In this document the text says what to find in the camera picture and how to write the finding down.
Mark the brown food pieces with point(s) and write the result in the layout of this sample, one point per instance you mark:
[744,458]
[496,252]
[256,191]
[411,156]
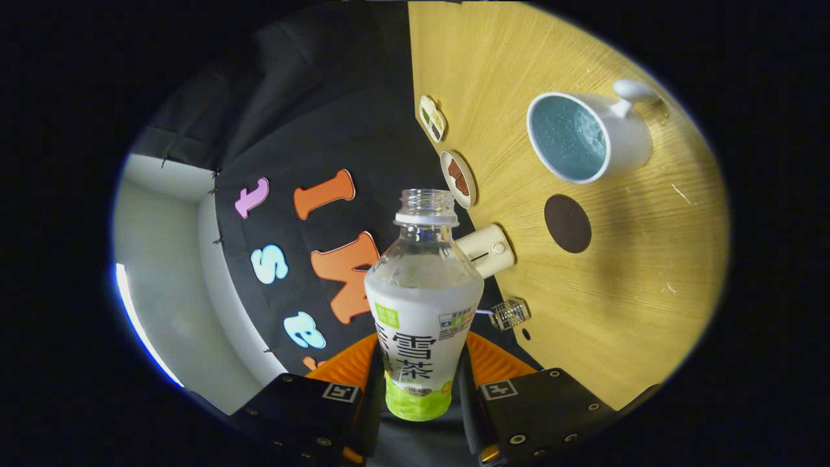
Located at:
[458,177]

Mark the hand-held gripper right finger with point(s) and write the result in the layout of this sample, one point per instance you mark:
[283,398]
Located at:
[470,415]

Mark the black backdrop cloth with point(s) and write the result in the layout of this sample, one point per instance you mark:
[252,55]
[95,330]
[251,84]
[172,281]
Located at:
[311,97]

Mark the clear juice bottle white label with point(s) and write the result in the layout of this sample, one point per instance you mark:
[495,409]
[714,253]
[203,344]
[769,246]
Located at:
[421,311]

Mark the white toaster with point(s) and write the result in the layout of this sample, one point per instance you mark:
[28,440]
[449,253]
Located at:
[489,250]

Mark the wooden table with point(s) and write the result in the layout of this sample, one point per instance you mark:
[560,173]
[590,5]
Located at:
[616,311]

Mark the white divided sauce dish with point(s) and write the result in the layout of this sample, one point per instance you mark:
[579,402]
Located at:
[433,119]

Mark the dark brown round coaster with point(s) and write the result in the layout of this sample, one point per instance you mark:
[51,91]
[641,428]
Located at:
[567,224]

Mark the small round white plate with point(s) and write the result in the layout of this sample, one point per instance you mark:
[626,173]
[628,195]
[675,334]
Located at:
[468,194]

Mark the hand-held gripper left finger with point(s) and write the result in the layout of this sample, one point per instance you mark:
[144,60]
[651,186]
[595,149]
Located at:
[368,421]

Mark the row of black cloth clips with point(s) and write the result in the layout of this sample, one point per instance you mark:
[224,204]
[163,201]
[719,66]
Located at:
[214,173]

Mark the white cup blue inside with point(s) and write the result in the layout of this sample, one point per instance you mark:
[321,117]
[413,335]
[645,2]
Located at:
[629,143]

